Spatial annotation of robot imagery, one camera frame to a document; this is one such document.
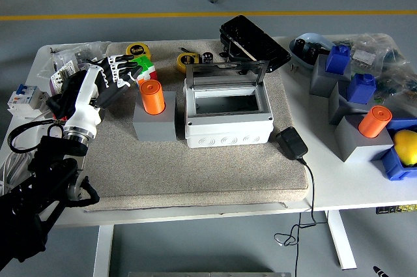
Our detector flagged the clear plastic bags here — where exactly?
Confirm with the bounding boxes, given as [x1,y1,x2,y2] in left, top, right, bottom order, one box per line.
[35,41,111,79]

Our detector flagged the smoky transparent box lid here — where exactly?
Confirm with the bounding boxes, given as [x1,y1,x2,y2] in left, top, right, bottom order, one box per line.
[184,60,270,91]

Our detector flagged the grey block with round hole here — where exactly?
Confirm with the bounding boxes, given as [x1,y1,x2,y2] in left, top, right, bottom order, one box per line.
[132,90,177,143]

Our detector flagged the white blue circuit breaker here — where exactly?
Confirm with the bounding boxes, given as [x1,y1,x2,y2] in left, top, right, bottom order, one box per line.
[7,83,50,118]

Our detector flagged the white plastic junction box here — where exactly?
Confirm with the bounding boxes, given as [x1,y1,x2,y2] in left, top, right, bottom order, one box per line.
[184,76,274,149]

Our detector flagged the blue plastic block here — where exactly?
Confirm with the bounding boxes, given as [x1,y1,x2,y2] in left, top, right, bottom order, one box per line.
[325,44,352,75]
[346,73,377,104]

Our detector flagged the light blue dish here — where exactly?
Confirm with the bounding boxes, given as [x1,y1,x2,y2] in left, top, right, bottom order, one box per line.
[289,32,336,71]

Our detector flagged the grey holder block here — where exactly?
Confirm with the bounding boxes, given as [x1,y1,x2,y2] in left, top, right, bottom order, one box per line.
[328,80,375,126]
[309,53,352,98]
[334,114,395,163]

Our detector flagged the white socket in packaging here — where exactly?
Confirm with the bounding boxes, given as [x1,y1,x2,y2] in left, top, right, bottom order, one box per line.
[48,61,84,95]

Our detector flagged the orange cylinder battery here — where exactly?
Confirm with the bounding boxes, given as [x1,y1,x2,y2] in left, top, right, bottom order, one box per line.
[358,105,393,139]
[139,80,166,115]

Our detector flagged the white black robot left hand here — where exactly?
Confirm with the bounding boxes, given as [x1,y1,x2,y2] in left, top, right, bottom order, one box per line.
[63,54,145,135]

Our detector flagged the yellow tape measure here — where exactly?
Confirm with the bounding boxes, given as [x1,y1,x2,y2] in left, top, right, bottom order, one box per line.
[177,52,202,74]
[126,42,153,62]

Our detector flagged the black power adapter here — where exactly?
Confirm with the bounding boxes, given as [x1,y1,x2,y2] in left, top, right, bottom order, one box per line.
[275,126,309,161]

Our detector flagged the white table leg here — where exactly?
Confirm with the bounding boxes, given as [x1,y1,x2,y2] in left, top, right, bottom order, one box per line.
[326,210,358,270]
[93,224,115,277]

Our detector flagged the large colourful puzzle cube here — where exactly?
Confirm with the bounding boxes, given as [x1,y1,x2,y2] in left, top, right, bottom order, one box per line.
[132,56,159,91]

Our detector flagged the yellow lemon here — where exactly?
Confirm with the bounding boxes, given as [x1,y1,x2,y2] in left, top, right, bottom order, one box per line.
[392,129,417,166]

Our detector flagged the clear bags of components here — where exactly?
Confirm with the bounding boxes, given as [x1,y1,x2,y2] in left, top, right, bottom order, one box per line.
[332,32,417,120]

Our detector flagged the black table control panel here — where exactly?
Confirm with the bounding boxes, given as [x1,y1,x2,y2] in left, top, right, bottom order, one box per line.
[375,204,417,215]

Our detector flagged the grey-brown fabric mat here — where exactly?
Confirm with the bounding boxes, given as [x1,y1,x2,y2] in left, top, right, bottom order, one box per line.
[83,39,309,213]

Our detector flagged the black textured case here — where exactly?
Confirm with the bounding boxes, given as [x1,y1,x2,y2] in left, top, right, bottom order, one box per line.
[218,14,293,74]

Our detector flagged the white cable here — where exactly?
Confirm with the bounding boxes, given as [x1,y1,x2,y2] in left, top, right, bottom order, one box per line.
[0,149,33,193]

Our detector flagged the blue plastic bin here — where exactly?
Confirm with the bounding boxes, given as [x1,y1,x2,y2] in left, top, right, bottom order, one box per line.
[379,117,417,181]

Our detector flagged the black adapter cord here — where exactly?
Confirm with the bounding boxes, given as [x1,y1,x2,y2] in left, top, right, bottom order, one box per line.
[273,156,328,277]

